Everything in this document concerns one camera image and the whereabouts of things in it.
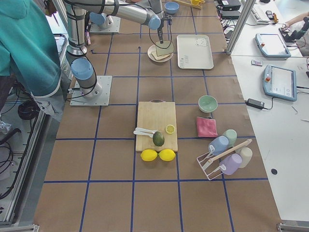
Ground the white wire cup rack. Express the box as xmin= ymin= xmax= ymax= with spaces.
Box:
xmin=197 ymin=139 xmax=252 ymax=180

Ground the cream bear tray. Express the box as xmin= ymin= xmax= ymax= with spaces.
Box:
xmin=177 ymin=35 xmax=214 ymax=70

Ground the wooden cutting board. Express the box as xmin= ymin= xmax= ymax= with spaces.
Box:
xmin=136 ymin=101 xmax=178 ymax=152

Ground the bread slice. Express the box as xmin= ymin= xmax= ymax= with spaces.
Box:
xmin=155 ymin=41 xmax=174 ymax=56
xmin=151 ymin=51 xmax=170 ymax=61

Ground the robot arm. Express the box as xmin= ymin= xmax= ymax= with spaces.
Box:
xmin=64 ymin=0 xmax=169 ymax=98
xmin=89 ymin=12 xmax=113 ymax=29

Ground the black power adapter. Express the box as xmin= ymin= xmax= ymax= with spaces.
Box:
xmin=245 ymin=98 xmax=265 ymax=110

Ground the avocado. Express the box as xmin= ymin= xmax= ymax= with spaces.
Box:
xmin=152 ymin=131 xmax=165 ymax=146

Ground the cream round plate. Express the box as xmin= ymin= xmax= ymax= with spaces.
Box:
xmin=147 ymin=45 xmax=173 ymax=63

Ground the bread slice under egg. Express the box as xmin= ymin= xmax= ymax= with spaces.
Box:
xmin=151 ymin=51 xmax=170 ymax=61

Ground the green cup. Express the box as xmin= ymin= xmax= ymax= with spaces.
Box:
xmin=222 ymin=129 xmax=237 ymax=147

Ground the far teach pendant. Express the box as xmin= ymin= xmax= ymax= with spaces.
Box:
xmin=255 ymin=33 xmax=291 ymax=58

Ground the blue cup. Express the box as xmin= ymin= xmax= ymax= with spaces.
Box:
xmin=208 ymin=136 xmax=229 ymax=156

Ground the purple cup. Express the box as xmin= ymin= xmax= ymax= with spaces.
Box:
xmin=219 ymin=153 xmax=242 ymax=175

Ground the yellow lemon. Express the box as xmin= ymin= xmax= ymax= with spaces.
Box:
xmin=158 ymin=149 xmax=176 ymax=161
xmin=140 ymin=149 xmax=158 ymax=161

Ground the right yellow lemon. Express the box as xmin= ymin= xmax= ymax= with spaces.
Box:
xmin=158 ymin=149 xmax=176 ymax=161

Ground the left yellow lemon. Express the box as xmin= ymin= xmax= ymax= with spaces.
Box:
xmin=140 ymin=149 xmax=158 ymax=161

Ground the green bowl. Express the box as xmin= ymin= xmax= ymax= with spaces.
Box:
xmin=198 ymin=95 xmax=218 ymax=113

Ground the teach pendant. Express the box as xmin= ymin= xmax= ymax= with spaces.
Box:
xmin=262 ymin=65 xmax=297 ymax=102
xmin=255 ymin=33 xmax=291 ymax=58

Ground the pink cloth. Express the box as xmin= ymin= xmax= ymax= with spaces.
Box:
xmin=197 ymin=116 xmax=218 ymax=138

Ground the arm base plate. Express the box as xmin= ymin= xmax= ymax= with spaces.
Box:
xmin=90 ymin=16 xmax=121 ymax=34
xmin=68 ymin=75 xmax=112 ymax=107

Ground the aluminium frame post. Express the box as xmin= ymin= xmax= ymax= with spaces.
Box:
xmin=226 ymin=0 xmax=255 ymax=55

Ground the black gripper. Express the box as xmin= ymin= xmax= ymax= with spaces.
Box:
xmin=157 ymin=14 xmax=172 ymax=44

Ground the person in teal hoodie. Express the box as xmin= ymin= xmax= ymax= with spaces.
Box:
xmin=0 ymin=0 xmax=68 ymax=121

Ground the lemon slice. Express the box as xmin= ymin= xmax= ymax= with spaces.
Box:
xmin=165 ymin=124 xmax=176 ymax=134

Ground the blue bowl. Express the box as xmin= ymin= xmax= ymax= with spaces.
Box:
xmin=164 ymin=1 xmax=180 ymax=15

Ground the white plastic fork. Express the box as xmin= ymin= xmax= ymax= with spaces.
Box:
xmin=135 ymin=128 xmax=157 ymax=133

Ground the near teach pendant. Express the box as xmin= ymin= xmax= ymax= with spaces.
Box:
xmin=262 ymin=65 xmax=297 ymax=102

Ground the cream cup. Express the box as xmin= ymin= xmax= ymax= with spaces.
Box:
xmin=236 ymin=147 xmax=253 ymax=168

